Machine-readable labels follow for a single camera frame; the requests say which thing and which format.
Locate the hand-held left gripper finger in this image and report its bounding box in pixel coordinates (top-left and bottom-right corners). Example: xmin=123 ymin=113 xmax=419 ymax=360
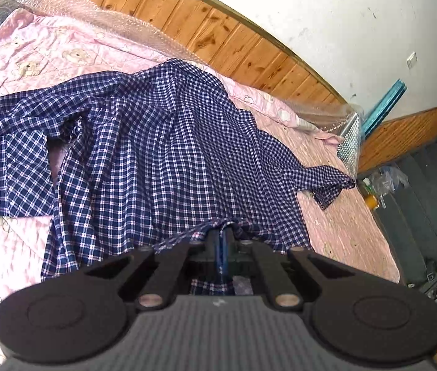
xmin=83 ymin=230 xmax=225 ymax=312
xmin=224 ymin=231 xmax=355 ymax=312

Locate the navy checked shirt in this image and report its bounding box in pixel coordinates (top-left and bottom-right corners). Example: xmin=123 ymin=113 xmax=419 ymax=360
xmin=0 ymin=59 xmax=357 ymax=298

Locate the clear plastic bag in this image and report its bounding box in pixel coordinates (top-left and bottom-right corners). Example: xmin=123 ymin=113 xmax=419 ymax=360
xmin=369 ymin=164 xmax=410 ymax=194

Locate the teal strips bundle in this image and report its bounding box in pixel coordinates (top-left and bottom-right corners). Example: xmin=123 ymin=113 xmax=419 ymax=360
xmin=361 ymin=79 xmax=408 ymax=136

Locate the pink bear-print quilt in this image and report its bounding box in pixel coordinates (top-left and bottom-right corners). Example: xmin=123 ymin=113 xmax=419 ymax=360
xmin=0 ymin=8 xmax=401 ymax=371

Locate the clear bubble wrap sheet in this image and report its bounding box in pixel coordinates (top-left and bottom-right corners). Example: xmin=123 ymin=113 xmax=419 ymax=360
xmin=0 ymin=0 xmax=362 ymax=171

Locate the wooden wall panelling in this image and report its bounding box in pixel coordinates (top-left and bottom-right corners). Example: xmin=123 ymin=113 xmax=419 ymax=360
xmin=45 ymin=0 xmax=437 ymax=173

